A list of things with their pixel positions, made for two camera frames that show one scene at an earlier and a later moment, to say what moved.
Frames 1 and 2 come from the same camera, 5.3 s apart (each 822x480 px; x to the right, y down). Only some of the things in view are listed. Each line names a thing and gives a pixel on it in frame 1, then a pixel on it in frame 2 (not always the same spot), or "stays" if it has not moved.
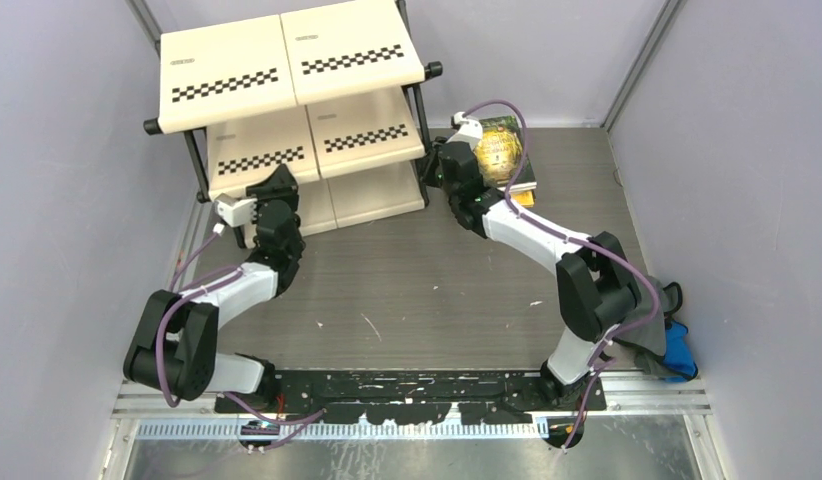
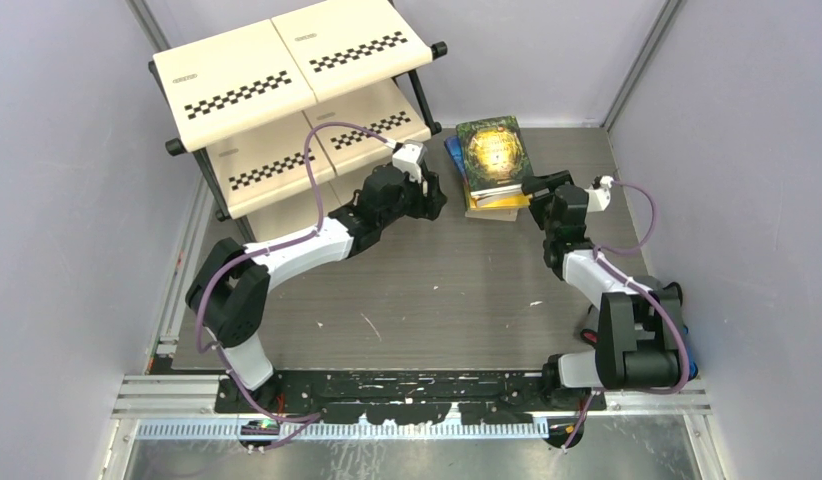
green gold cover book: x=501 y=152 stays
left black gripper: x=281 y=182 -> x=427 y=208
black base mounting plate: x=418 y=397 stays
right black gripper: x=430 y=163 -> x=532 y=184
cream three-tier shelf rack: x=330 y=92 stays
